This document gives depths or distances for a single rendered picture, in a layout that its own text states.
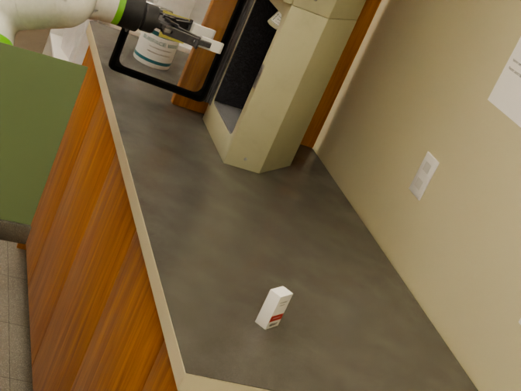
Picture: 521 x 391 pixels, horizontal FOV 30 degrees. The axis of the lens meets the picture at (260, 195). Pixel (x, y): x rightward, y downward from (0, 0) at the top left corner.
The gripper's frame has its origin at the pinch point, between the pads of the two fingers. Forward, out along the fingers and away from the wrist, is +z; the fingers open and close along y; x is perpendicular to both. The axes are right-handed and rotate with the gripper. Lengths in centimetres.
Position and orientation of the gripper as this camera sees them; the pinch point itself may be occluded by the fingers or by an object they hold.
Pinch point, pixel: (211, 39)
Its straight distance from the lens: 268.8
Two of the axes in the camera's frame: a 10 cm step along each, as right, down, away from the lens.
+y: -2.3, -4.5, 8.6
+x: -3.9, 8.6, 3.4
